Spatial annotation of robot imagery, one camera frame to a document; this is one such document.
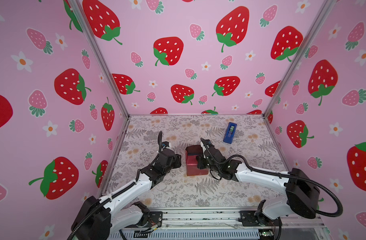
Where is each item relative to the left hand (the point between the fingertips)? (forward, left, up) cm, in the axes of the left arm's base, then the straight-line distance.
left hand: (179, 156), depth 83 cm
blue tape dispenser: (+23, -34, -8) cm, 42 cm away
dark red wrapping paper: (+3, -7, 0) cm, 8 cm away
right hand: (-1, -8, 0) cm, 8 cm away
